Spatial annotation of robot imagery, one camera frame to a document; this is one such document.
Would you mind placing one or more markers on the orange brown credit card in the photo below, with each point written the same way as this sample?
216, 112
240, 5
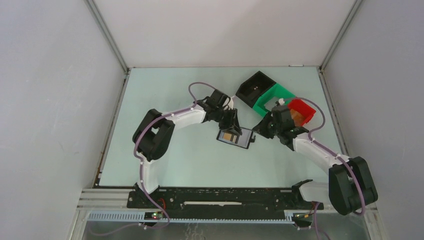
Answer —
229, 137

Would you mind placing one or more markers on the red plastic bin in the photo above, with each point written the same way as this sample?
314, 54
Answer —
303, 108

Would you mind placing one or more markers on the black plastic bin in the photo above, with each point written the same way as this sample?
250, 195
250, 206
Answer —
253, 88

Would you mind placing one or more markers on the black card holder wallet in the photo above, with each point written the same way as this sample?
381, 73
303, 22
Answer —
253, 139

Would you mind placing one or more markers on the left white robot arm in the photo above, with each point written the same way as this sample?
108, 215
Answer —
153, 135

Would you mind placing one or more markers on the blue grey credit card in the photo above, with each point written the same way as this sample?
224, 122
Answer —
244, 139

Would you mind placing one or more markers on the aluminium frame rail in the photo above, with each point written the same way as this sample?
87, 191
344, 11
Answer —
110, 204

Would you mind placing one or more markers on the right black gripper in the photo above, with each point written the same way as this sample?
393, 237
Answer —
260, 128

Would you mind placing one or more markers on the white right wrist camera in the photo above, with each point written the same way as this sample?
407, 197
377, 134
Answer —
281, 102

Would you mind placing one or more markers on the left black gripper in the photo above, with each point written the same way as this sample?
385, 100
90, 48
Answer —
232, 123

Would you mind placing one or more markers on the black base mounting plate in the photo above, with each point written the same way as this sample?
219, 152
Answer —
221, 203

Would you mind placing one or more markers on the green plastic bin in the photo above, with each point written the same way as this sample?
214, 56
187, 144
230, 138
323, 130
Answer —
268, 99

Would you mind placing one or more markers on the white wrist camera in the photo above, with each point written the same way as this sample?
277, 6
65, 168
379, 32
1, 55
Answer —
229, 103
281, 102

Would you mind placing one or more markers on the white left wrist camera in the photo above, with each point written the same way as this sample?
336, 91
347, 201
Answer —
229, 103

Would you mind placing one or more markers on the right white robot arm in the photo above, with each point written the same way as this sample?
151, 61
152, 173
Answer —
350, 187

